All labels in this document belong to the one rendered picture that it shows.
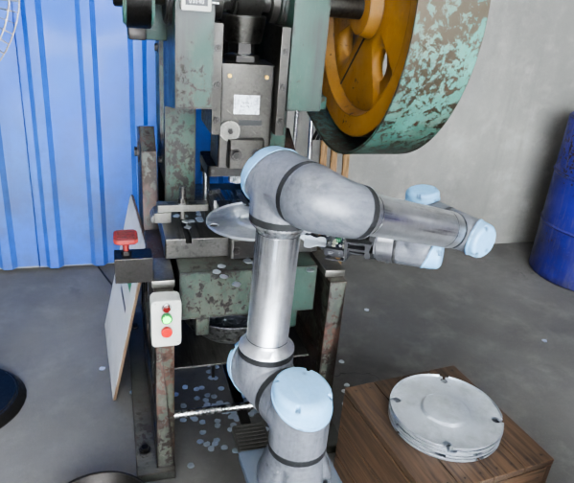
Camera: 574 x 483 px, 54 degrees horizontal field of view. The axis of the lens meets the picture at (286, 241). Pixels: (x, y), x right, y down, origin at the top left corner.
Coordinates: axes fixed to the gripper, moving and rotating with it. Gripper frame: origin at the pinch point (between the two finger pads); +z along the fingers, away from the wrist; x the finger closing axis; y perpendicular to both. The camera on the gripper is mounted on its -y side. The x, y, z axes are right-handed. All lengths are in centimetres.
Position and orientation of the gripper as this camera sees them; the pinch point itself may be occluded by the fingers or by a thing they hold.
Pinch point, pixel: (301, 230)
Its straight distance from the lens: 144.5
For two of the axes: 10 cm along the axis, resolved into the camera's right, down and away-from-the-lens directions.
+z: -9.3, -1.4, 3.4
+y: -3.7, 3.5, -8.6
